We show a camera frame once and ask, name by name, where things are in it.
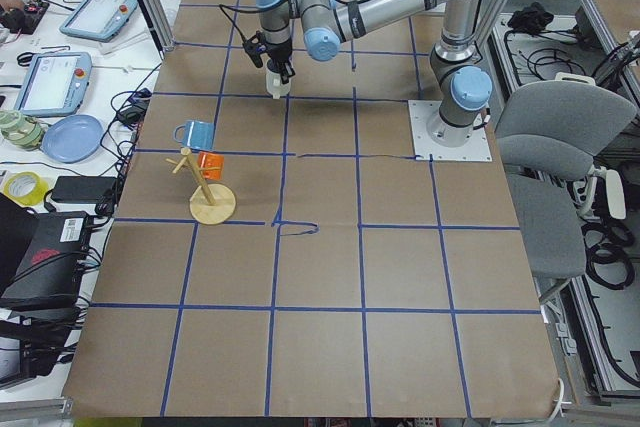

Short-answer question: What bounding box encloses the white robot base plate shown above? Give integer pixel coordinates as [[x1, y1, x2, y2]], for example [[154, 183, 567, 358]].
[[408, 100, 492, 162]]

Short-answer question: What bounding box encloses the wooden mug tree stand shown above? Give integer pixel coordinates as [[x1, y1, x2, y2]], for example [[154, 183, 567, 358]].
[[166, 147, 236, 225]]

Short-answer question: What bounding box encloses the teach pendant tablet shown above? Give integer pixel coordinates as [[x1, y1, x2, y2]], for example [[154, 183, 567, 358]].
[[59, 0, 138, 42], [14, 52, 92, 118]]

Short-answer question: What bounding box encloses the white plastic cup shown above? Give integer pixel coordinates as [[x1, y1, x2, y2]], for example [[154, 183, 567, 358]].
[[266, 60, 291, 99]]

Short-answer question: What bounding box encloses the black computer box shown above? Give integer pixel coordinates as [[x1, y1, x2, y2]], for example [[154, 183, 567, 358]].
[[1, 207, 90, 312]]

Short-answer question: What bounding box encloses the blue ceramic mug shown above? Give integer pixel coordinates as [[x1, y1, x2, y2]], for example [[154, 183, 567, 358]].
[[173, 120, 215, 151]]

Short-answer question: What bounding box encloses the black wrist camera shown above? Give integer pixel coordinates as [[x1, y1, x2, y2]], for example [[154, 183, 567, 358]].
[[242, 31, 266, 68]]

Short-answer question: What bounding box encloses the orange mug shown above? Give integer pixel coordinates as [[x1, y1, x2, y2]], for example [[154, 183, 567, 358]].
[[197, 151, 224, 181]]

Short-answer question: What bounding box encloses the black power brick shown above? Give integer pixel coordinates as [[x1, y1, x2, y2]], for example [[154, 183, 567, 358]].
[[51, 176, 116, 204]]

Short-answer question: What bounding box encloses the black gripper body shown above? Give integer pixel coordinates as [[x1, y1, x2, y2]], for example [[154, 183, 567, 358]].
[[265, 40, 292, 66]]

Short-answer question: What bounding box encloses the lower teach pendant tablet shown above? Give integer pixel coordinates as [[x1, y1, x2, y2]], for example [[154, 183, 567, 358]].
[[14, 52, 92, 118]]

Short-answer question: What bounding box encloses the grey office chair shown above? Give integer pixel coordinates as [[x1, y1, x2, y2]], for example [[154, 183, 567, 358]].
[[495, 80, 637, 303]]

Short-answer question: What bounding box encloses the green tape rolls stack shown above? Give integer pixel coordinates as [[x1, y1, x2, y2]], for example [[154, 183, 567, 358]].
[[1, 110, 46, 150]]

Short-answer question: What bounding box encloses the brown paper table cover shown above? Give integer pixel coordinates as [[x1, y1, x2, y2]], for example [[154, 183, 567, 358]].
[[64, 0, 558, 418]]

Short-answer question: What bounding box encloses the blue plate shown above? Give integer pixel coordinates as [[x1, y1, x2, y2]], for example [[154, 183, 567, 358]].
[[41, 114, 104, 163]]

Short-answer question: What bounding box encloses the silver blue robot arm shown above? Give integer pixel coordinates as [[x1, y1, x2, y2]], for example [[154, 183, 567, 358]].
[[242, 0, 491, 148]]

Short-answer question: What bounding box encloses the upper teach pendant tablet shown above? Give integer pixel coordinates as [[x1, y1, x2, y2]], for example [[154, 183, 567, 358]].
[[59, 0, 138, 42]]

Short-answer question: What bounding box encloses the yellow tape roll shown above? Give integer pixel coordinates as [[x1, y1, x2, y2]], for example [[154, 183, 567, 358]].
[[3, 172, 49, 207]]

